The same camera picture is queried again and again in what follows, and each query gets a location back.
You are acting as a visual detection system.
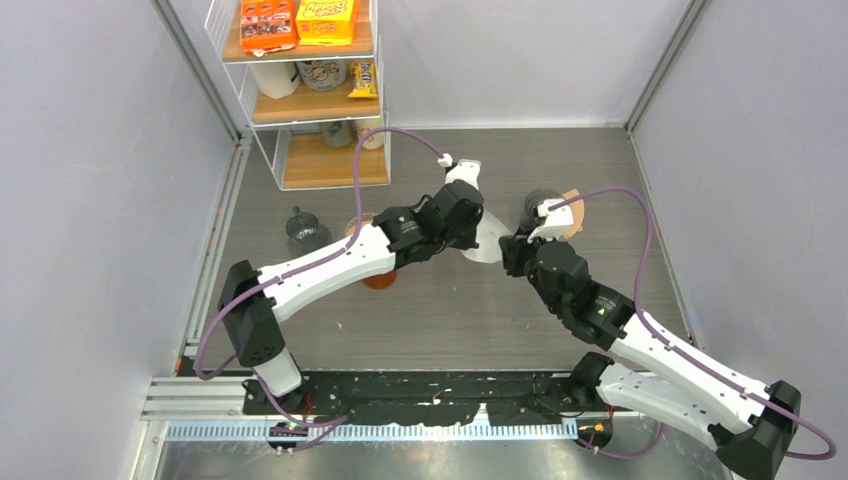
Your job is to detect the amber glass jar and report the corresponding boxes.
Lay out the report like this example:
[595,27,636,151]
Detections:
[362,271,397,290]

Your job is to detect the printed white mug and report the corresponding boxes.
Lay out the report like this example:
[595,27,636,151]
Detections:
[296,60,348,92]

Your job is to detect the white paper coffee filter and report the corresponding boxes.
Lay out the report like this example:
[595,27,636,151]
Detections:
[462,210,512,264]

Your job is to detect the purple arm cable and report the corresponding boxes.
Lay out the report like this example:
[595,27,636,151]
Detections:
[546,186,838,461]
[193,127,446,383]

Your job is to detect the white paper roll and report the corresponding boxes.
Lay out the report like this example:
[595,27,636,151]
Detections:
[250,62,301,100]

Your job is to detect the white wire wooden shelf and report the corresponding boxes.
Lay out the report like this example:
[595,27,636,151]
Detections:
[204,0,391,191]

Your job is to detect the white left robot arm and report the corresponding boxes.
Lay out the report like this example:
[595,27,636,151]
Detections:
[218,180,484,414]

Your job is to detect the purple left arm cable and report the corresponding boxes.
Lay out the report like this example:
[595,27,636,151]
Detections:
[193,127,446,383]

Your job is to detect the white patterned cup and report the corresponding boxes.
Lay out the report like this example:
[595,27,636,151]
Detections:
[354,117,385,150]

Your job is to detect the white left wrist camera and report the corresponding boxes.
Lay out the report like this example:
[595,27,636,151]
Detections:
[437,153,481,190]

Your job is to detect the small dark glass cup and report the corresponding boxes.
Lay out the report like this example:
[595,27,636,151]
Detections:
[285,206,332,258]

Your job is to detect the brown paper filter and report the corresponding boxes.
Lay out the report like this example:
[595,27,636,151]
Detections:
[562,189,585,240]

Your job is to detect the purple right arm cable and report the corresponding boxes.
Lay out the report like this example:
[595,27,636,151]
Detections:
[546,186,838,461]

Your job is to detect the round wooden dripper stand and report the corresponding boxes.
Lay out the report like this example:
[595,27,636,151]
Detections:
[344,212,375,237]

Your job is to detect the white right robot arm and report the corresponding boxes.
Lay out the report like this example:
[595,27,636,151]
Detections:
[498,235,801,479]

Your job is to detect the yellow candy bag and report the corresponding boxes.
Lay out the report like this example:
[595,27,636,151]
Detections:
[348,60,379,99]

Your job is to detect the yellow snack box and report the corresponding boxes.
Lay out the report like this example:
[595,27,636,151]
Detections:
[295,0,358,46]

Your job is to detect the orange snack box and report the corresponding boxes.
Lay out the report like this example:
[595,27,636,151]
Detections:
[238,0,298,57]

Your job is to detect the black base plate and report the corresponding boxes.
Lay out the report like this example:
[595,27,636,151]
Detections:
[242,371,618,427]

